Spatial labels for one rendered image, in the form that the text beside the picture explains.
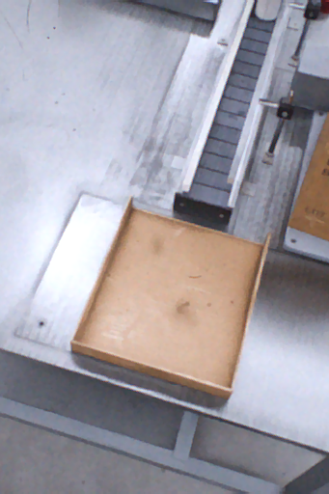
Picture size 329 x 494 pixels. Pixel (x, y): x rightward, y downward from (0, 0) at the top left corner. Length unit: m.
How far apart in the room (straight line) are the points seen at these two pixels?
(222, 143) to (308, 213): 0.22
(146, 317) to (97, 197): 0.26
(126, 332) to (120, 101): 0.52
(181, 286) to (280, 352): 0.20
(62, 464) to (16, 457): 0.13
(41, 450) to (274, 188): 1.01
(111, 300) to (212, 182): 0.29
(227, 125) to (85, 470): 1.04
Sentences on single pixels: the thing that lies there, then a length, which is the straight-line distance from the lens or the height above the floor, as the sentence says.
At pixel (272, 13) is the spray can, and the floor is 0.90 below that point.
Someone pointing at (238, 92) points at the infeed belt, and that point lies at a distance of 1.25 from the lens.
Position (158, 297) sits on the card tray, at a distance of 0.99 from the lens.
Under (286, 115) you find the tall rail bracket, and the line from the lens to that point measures 1.12.
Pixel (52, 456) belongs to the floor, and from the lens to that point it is 1.76.
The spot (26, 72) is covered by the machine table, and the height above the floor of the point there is 0.83.
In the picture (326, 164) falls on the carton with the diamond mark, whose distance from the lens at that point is 0.96.
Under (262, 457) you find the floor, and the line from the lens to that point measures 1.81.
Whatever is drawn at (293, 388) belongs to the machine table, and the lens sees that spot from 0.98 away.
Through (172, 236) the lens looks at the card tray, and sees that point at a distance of 1.06.
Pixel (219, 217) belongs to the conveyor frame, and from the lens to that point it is 1.08.
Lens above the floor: 1.72
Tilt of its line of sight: 59 degrees down
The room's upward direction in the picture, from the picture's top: 9 degrees clockwise
